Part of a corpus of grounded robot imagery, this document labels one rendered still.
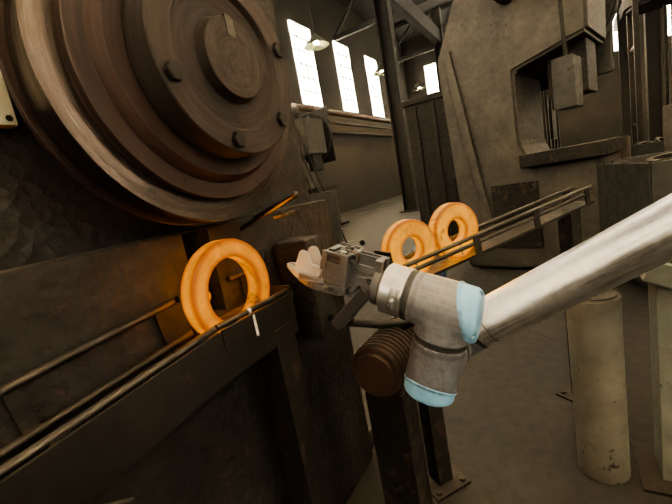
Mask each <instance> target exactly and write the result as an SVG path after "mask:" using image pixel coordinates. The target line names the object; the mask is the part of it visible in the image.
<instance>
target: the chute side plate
mask: <svg viewBox="0 0 672 504"><path fill-rule="evenodd" d="M254 314H255V317H256V322H257V326H258V330H259V335H258V336H257V334H256V329H255V325H254V321H253V316H252V315H254ZM290 321H292V322H293V326H294V331H295V334H296V333H297V332H299V329H298V324H297V319H296V315H295V310H294V305H293V300H292V296H291V293H288V294H287V295H285V296H283V297H281V298H279V299H277V300H276V301H274V302H272V303H270V304H268V305H266V306H265V307H263V308H261V309H259V310H257V311H255V312H254V313H252V314H250V315H248V316H246V317H244V318H243V319H241V320H239V321H237V322H235V323H233V324H232V325H230V326H228V327H226V328H224V329H222V330H221V331H220V332H217V333H216V334H214V335H213V336H211V337H210V338H209V339H207V340H206V341H204V342H203V343H201V344H200V345H198V346H197V347H195V348H194V349H192V350H191V351H189V352H188V353H187V354H185V355H184V356H182V357H181V358H179V359H178V360H176V361H175V362H173V363H172V364H170V365H169V366H168V367H166V368H165V369H163V370H162V371H160V372H159V373H157V374H156V375H154V376H153V377H151V378H150V379H149V380H147V381H146V382H144V383H143V384H141V385H140V386H138V387H137V388H135V389H134V390H132V391H131V392H130V393H128V394H127V395H125V396H124V397H122V398H121V399H119V400H118V401H116V402H115V403H113V404H112V405H111V406H109V407H108V408H106V409H105V410H103V411H102V412H100V413H99V414H97V415H96V416H94V417H93V418H92V419H90V420H89V421H87V422H86V423H84V424H83V425H81V426H80V427H78V428H77V429H75V430H74V431H72V432H71V433H70V434H68V435H67V436H65V437H64V438H62V439H61V440H59V441H58V442H56V443H55V444H54V445H52V446H51V447H49V448H48V449H46V450H45V451H43V452H42V453H40V454H39V455H37V456H36V457H34V458H33V459H32V460H30V461H29V462H27V463H26V464H24V465H23V466H21V467H20V468H18V469H17V470H15V471H14V472H13V473H11V474H10V475H8V476H7V477H5V478H4V479H2V480H1V481H0V504H88V503H89V502H90V501H91V500H92V499H94V498H95V497H96V496H97V495H98V494H99V493H101V492H102V491H103V490H104V489H105V488H106V487H108V486H109V485H110V484H111V483H112V482H113V481H114V480H116V479H117V478H118V477H119V476H120V475H121V474H123V473H124V472H125V471H126V470H127V469H128V468H130V467H131V466H132V465H133V464H134V463H135V462H137V461H138V460H139V459H140V458H141V457H142V456H144V455H145V454H146V453H147V452H148V451H149V450H151V449H152V448H153V447H154V446H155V445H156V444H157V443H159V442H160V441H161V440H162V439H163V438H164V437H166V436H167V435H168V434H169V433H170V432H171V431H173V430H174V429H175V428H176V427H177V426H178V425H180V424H181V423H182V422H183V421H184V420H185V419H187V418H188V417H189V416H190V415H191V414H192V413H194V412H195V411H196V410H197V409H198V408H199V407H200V406H202V405H203V404H204V403H205V402H206V401H207V400H209V399H210V398H211V397H212V396H213V395H214V394H216V393H217V392H218V391H219V390H220V389H221V388H223V387H224V386H225V385H226V384H227V383H228V382H230V381H231V380H232V379H233V378H234V377H236V376H237V375H238V374H240V373H241V372H243V371H244V370H245V369H247V368H248V367H250V366H251V365H252V364H254V363H255V362H257V361H258V360H259V359H261V358H262V357H264V356H265V355H266V354H268V353H269V352H271V351H272V350H273V349H275V348H276V347H277V345H276V341H275V336H274V331H276V330H277V329H279V328H281V327H282V326H284V325H285V324H287V323H288V322H290ZM220 333H221V334H220Z"/></svg>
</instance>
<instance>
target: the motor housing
mask: <svg viewBox="0 0 672 504"><path fill-rule="evenodd" d="M414 327H415V326H413V327H411V328H409V329H407V330H405V331H404V330H402V329H401V326H397V327H390V328H383V329H378V330H377V331H376V332H375V333H374V334H373V335H372V336H371V337H370V338H369V339H368V340H367V341H366V342H365V343H364V344H363V345H362V346H361V347H360V348H359V349H358V350H357V351H356V353H355V355H354V358H353V360H352V372H353V375H354V378H355V380H356V381H357V383H358V384H359V385H360V386H361V387H362V388H363V389H364V390H365V396H366V402H367V407H368V412H369V418H370V423H371V429H372V434H373V440H374V445H375V450H376V456H377V461H378V467H379V472H380V478H381V483H382V489H383V494H384V499H385V504H433V500H432V494H431V488H430V481H429V475H428V469H427V463H426V456H425V450H424V444H423V437H422V431H421V425H420V418H419V412H418V406H417V400H415V399H414V398H412V397H411V396H410V395H409V394H408V393H407V391H406V390H405V387H404V380H405V377H404V373H406V368H407V363H408V358H409V353H410V348H411V343H412V338H413V333H414Z"/></svg>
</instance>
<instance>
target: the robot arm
mask: <svg viewBox="0 0 672 504"><path fill-rule="evenodd" d="M346 245H347V246H346ZM350 246H351V247H350ZM354 247H355V248H357V249H355V248H354ZM670 261H672V193H671V194H669V195H667V196H666V197H664V198H662V199H660V200H658V201H657V202H655V203H653V204H651V205H649V206H647V207H646V208H644V209H642V210H640V211H638V212H637V213H635V214H633V215H631V216H629V217H627V218H626V219H624V220H622V221H620V222H618V223H617V224H615V225H613V226H611V227H609V228H607V229H606V230H604V231H602V232H600V233H598V234H596V235H595V236H593V237H591V238H589V239H587V240H586V241H584V242H582V243H580V244H578V245H576V246H575V247H573V248H571V249H569V250H567V251H566V252H564V253H562V254H560V255H558V256H556V257H555V258H553V259H551V260H549V261H547V262H545V263H544V264H542V265H540V266H538V267H536V268H535V269H533V270H531V271H529V272H527V273H525V274H524V275H522V276H520V277H518V278H516V279H515V280H513V281H511V282H509V283H507V284H505V285H504V286H502V287H500V288H498V289H496V290H495V291H493V292H491V293H489V294H487V295H484V292H483V291H482V289H480V288H479V287H476V286H473V285H470V284H467V283H465V282H464V281H456V280H452V279H448V278H445V277H441V276H437V275H434V274H430V273H426V272H422V271H419V270H416V269H413V268H410V267H406V266H402V265H398V264H395V263H393V264H391V265H389V262H390V257H386V256H382V255H379V254H375V253H371V252H367V251H365V248H364V247H360V246H356V245H352V244H348V243H344V242H341V243H340V244H337V245H335V246H333V247H330V248H328V249H326V250H323V251H322V257H321V255H320V252H319V249H318V247H316V246H311V247H310V248H309V250H308V252H307V251H305V250H301V251H300V252H299V254H298V258H297V261H296V262H289V263H287V267H288V268H289V270H290V271H291V272H292V274H293V275H294V276H295V277H296V278H298V279H299V281H300V282H302V283H303V284H304V285H306V286H307V287H309V288H312V289H315V290H318V291H322V292H324V293H328V294H332V295H337V296H343V295H344V296H345V295H346V296H348V297H350V296H351V295H352V294H354V293H355V292H357V293H356V294H355V295H354V296H353V297H352V298H351V299H350V300H349V302H348V303H347V304H346V305H345V306H344V307H343V308H341V309H339V310H338V311H337V313H336V316H335V318H334V319H333V320H332V321H331V324H332V325H333V326H334V327H335V328H336V329H337V330H338V331H340V330H341V329H342V328H343V327H346V326H349V325H351V324H352V323H353V321H354V317H355V316H356V315H357V314H358V313H359V311H360V310H361V309H362V308H363V307H364V306H365V305H366V304H367V303H368V302H369V301H370V303H372V304H374V305H377V309H378V311H379V312H382V313H385V314H388V315H391V316H394V317H397V318H400V319H402V320H405V321H407V322H410V323H413V324H415V327H414V333H413V338H412V343H411V348H410V353H409V358H408V363H407V368H406V373H404V377H405V380H404V387H405V390H406V391H407V393H408V394H409V395H410V396H411V397H412V398H414V399H415V400H417V401H418V402H421V403H424V404H425V405H428V406H432V407H446V406H448V405H450V404H452V403H453V401H454V398H455V396H456V395H457V387H458V383H459V380H460V377H461V375H462V373H463V370H464V368H465V366H466V364H467V362H468V360H469V358H470V356H472V355H474V354H476V353H478V352H480V351H482V350H485V349H487V348H488V347H491V346H493V344H494V343H496V342H499V341H501V340H503V339H505V338H507V337H509V336H511V335H514V334H516V333H518V332H520V331H522V330H524V329H526V328H529V327H531V326H533V325H535V324H537V323H539V322H541V321H544V320H546V319H548V318H550V317H552V316H554V315H556V314H559V313H561V312H563V311H565V310H567V309H569V308H571V307H574V306H576V305H578V304H580V303H582V302H584V301H586V300H589V299H591V298H593V297H595V296H597V295H599V294H601V293H604V292H606V291H608V290H610V289H612V288H614V287H616V286H619V285H621V284H623V283H625V282H627V281H629V280H631V279H634V278H636V277H638V276H640V275H642V274H644V273H646V272H649V271H651V270H653V269H655V268H657V267H659V266H661V265H664V264H666V263H668V262H670Z"/></svg>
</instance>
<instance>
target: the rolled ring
mask: <svg viewBox="0 0 672 504"><path fill-rule="evenodd" d="M225 258H230V259H233V260H235V261H236V262H237V263H238V264H239V265H240V266H241V267H242V269H243V271H244V273H245V275H246V278H247V284H248V294H247V299H246V303H245V305H244V307H243V309H242V311H243V310H245V309H246V308H249V307H251V306H252V305H254V304H256V303H258V302H260V301H262V300H264V299H266V298H268V297H269V294H270V283H269V276H268V272H267V268H266V266H265V263H264V261H263V259H262V258H261V256H260V255H259V253H258V252H257V251H256V250H255V249H254V248H253V247H252V246H251V245H249V244H248V243H246V242H244V241H242V240H238V239H221V240H215V241H211V242H209V243H206V244H205V245H203V246H202V247H200V248H199V249H198V250H197V251H196V252H195V253H194V254H193V255H192V257H191V258H190V260H189V261H188V263H187V265H186V267H185V270H184V273H183V276H182V281H181V302H182V307H183V310H184V313H185V315H186V317H187V319H188V321H189V323H190V324H191V326H192V327H193V328H194V329H195V330H196V331H197V332H198V333H199V334H202V333H203V332H205V331H206V330H208V329H209V328H211V327H212V326H214V325H216V324H218V323H220V322H222V321H223V320H222V319H220V318H219V317H218V316H217V315H216V314H215V312H214V311H213V309H212V307H211V304H210V301H209V296H208V285H209V279H210V276H211V274H212V271H213V269H214V268H215V266H216V265H217V264H218V263H219V262H220V261H221V260H223V259H225Z"/></svg>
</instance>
